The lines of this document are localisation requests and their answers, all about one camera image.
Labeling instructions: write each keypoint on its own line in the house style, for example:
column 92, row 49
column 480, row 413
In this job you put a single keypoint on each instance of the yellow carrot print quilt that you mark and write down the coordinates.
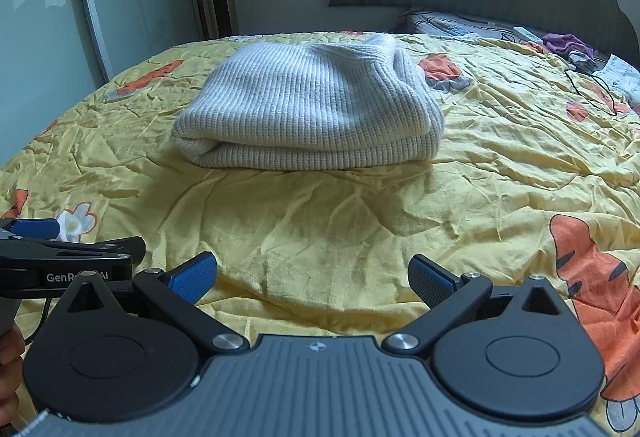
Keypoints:
column 350, row 217

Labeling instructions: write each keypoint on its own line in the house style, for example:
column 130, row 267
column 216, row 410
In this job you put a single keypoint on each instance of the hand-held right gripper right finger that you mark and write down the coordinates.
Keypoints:
column 430, row 282

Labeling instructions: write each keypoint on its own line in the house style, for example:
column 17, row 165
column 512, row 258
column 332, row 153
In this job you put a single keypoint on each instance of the small grey device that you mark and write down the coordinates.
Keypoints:
column 582, row 61

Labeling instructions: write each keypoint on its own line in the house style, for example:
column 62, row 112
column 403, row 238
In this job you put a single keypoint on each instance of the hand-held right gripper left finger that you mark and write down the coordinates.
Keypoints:
column 192, row 278

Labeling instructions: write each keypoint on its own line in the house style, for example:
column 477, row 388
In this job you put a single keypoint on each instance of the plain glass wardrobe door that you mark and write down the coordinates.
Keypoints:
column 35, row 42

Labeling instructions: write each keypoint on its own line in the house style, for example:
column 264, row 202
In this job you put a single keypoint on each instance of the white printed cloth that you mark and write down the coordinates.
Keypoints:
column 620, row 77

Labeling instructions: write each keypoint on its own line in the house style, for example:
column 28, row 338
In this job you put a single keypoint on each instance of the white knitted sweater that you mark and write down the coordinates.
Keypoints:
column 310, row 107

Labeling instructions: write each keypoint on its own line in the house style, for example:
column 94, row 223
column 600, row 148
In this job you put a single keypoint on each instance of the purple cloth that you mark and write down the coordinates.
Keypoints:
column 565, row 44

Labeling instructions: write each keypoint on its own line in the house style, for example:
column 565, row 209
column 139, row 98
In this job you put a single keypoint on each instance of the patterned grey pillow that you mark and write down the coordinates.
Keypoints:
column 450, row 24

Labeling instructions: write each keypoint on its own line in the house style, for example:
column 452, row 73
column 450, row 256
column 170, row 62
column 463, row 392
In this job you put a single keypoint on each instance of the person's left hand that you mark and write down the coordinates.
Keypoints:
column 9, row 367

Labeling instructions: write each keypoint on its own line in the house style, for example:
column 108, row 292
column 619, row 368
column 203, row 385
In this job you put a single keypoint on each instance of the white remote control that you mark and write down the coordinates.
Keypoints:
column 527, row 34

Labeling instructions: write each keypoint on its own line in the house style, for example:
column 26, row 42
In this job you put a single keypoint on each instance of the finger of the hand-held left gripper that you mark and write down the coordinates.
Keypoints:
column 35, row 229
column 75, row 251

